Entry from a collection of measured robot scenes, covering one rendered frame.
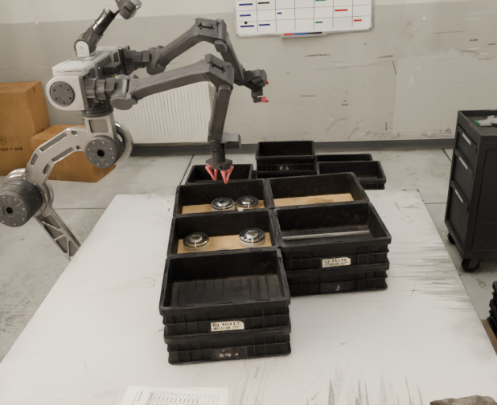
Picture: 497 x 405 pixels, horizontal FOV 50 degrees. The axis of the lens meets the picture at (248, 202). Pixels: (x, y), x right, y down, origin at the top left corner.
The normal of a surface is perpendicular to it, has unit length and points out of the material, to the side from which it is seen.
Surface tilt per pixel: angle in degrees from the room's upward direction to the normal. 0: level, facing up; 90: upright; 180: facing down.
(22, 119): 90
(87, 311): 0
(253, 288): 0
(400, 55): 90
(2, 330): 0
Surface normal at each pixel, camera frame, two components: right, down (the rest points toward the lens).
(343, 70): -0.08, 0.45
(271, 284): -0.06, -0.89
